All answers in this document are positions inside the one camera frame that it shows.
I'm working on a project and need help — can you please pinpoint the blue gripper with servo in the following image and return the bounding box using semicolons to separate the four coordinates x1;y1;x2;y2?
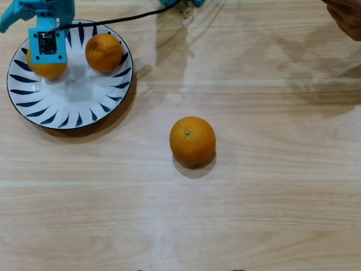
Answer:
0;0;76;34

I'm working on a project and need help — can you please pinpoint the small yellowish orange mandarin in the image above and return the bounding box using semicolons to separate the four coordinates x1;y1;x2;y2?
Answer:
26;46;68;80

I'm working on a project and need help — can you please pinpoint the small deep orange mandarin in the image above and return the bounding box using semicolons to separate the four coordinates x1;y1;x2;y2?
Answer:
85;33;125;73

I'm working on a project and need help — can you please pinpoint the large dimpled orange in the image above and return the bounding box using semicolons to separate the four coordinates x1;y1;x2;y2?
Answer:
169;116;217;166

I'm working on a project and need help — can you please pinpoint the white plate with blue strokes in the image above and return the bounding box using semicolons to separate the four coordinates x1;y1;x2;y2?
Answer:
6;19;134;130

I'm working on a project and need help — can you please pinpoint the person's bare hand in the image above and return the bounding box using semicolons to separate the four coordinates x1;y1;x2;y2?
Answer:
321;0;361;42

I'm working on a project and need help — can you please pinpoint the blue wrist camera module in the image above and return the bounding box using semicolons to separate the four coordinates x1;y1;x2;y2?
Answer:
27;16;68;64

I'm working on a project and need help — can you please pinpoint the black camera cable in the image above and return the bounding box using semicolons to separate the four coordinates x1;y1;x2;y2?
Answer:
55;2;177;30

